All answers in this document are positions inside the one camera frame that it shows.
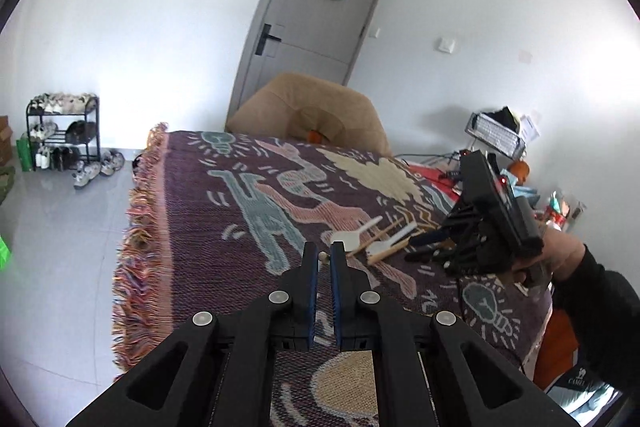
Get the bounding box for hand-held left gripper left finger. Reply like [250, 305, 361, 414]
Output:
[65, 242, 319, 427]

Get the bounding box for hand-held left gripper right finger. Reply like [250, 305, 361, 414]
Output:
[330, 241, 576, 427]

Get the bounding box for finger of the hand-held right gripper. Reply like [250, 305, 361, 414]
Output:
[404, 237, 513, 280]
[407, 202, 501, 253]

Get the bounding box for pile of wooden chopsticks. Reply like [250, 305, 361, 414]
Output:
[347, 217, 411, 265]

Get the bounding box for person's right forearm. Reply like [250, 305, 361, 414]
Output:
[550, 244, 640, 390]

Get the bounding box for person's right hand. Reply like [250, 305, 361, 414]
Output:
[512, 227, 586, 298]

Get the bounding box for white paper sheets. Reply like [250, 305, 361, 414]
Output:
[517, 114, 541, 142]

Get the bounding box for black cloth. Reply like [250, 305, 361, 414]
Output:
[487, 106, 521, 130]

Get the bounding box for printed woven blanket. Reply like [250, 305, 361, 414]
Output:
[111, 123, 553, 427]

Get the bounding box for orange printed desk mat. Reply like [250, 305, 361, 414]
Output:
[407, 159, 581, 390]

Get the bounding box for black glossy bag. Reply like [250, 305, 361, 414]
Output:
[545, 364, 626, 413]

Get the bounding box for beige upholstered chair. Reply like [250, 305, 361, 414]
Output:
[226, 73, 393, 156]

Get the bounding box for grey sneaker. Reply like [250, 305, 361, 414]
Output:
[74, 162, 103, 188]
[100, 150, 126, 176]

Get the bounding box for grey door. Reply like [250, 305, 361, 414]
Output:
[227, 0, 393, 118]

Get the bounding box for black shoe rack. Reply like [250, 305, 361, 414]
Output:
[26, 93, 101, 172]

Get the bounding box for group of assorted shoes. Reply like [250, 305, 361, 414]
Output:
[27, 92, 98, 172]

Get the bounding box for dark green shopping bag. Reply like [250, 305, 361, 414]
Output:
[15, 134, 35, 172]

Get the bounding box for green patterned cushion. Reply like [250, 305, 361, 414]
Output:
[0, 164, 16, 208]

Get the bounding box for black power cable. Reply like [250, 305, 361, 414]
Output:
[395, 151, 461, 168]

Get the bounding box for black wire basket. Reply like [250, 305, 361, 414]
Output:
[466, 112, 527, 159]

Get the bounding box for black door handle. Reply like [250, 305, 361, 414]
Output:
[255, 24, 282, 56]

